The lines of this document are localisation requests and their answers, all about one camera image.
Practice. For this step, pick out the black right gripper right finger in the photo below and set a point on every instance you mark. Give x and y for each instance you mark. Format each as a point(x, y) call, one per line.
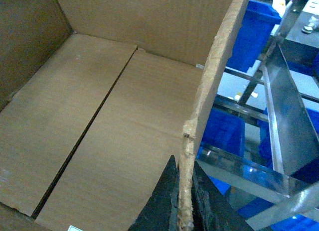
point(211, 211)

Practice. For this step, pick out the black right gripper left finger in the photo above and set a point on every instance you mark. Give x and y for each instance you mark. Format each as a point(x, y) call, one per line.
point(160, 211)

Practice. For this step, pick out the brown cardboard box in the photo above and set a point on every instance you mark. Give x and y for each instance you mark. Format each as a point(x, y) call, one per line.
point(96, 96)

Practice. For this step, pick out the steel shelf rack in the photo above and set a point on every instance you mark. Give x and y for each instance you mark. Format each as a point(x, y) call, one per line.
point(293, 140)

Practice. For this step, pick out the blue bin middle shelf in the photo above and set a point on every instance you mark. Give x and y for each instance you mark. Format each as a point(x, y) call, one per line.
point(226, 132)

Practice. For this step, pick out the blue bin top right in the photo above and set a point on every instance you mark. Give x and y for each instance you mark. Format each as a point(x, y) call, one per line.
point(257, 24)

